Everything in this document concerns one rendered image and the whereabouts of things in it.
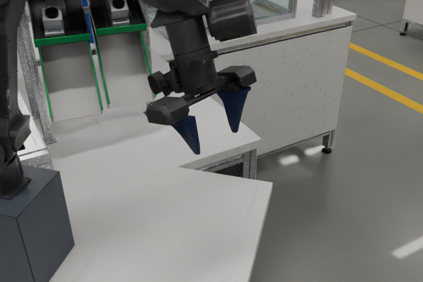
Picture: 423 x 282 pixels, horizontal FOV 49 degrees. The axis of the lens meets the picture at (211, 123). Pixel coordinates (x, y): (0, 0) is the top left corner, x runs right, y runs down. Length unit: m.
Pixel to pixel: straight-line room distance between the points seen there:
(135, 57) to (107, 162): 0.31
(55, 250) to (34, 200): 0.15
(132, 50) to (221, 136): 0.36
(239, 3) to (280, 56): 1.65
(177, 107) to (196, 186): 0.56
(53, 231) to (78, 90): 0.45
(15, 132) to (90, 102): 0.48
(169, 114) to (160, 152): 0.67
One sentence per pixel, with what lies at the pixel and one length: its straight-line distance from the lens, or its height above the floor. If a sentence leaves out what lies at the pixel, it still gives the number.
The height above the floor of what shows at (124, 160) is 0.86.
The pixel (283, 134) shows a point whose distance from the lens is 2.56.
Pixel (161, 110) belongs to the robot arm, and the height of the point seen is 1.28.
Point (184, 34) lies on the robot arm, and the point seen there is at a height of 1.37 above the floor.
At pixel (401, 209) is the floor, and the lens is 2.62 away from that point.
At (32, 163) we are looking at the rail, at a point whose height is 0.94.
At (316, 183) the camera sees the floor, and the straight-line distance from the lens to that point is 2.66.
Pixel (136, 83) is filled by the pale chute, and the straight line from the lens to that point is 1.32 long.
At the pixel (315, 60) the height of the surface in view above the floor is 0.65.
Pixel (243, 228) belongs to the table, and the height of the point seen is 0.86.
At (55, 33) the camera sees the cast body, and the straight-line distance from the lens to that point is 1.19.
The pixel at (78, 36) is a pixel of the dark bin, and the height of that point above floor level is 1.21.
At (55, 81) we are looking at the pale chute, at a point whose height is 1.07.
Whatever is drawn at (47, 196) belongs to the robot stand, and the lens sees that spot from 0.94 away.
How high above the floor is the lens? 1.60
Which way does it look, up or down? 31 degrees down
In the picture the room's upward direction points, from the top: straight up
